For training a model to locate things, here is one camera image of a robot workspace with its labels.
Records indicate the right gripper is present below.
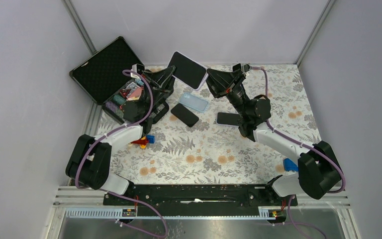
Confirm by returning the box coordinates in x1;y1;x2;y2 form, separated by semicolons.
201;69;249;119

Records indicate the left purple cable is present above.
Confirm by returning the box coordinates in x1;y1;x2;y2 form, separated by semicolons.
75;69;170;239

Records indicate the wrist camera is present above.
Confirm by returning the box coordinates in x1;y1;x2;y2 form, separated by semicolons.
232;63;252;76
130;64;145;79

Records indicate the black phone from blue case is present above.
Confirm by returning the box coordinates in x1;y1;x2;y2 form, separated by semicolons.
171;103;199;127

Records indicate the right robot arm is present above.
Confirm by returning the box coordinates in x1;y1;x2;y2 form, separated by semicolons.
206;64;346;205

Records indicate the triangular card box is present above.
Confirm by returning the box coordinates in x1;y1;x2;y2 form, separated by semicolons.
119;89;131;99

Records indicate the floral table mat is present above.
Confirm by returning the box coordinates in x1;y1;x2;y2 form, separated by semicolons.
110;65;320;184

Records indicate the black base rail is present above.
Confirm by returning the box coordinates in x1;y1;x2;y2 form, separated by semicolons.
103;184;298;218

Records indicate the blue toy car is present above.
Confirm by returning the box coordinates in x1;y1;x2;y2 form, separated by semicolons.
283;158;298;172

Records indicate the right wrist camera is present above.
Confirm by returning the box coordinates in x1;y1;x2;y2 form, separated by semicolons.
232;63;252;76

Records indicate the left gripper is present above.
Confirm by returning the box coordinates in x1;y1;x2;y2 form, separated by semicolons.
140;67;181;117

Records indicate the black poker chip case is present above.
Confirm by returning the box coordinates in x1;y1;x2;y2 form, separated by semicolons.
69;37;144;124

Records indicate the red toy brick car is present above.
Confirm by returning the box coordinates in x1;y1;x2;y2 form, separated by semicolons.
131;135;156;149

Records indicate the light blue phone case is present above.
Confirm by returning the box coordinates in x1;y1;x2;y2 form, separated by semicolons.
179;93;209;113

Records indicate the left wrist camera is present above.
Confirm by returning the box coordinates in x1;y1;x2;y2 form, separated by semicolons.
130;64;145;79

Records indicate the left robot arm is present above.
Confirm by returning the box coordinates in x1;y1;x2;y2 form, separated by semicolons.
66;66;176;205

